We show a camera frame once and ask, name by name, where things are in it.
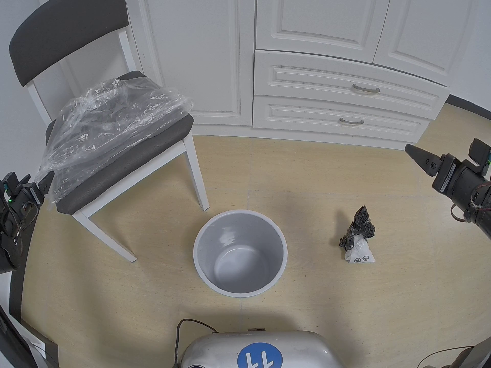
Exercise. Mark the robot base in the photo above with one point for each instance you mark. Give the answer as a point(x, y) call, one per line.
point(299, 351)

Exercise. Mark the white chair with grey cushions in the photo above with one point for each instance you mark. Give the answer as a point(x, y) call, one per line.
point(69, 21)

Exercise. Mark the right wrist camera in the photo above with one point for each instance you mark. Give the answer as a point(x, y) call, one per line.
point(479, 151)

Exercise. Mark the white trash bin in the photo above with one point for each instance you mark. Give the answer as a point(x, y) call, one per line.
point(222, 243)

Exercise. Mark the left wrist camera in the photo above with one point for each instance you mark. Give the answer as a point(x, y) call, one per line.
point(9, 182)

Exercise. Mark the white printed paper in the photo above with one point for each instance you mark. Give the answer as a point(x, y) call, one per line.
point(360, 253)

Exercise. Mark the clear plastic bag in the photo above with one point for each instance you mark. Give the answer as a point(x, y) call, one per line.
point(115, 121)

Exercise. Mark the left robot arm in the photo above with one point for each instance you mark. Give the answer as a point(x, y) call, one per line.
point(7, 243)

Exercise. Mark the white wardrobe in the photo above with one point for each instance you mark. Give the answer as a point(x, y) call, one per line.
point(326, 13)

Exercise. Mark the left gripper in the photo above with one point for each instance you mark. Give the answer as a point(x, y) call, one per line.
point(32, 197)

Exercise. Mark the black plastic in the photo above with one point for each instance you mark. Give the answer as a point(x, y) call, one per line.
point(360, 224)

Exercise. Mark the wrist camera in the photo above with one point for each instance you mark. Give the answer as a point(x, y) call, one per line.
point(9, 182)
point(479, 151)

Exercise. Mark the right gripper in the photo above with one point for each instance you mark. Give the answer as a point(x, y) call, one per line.
point(456, 182)

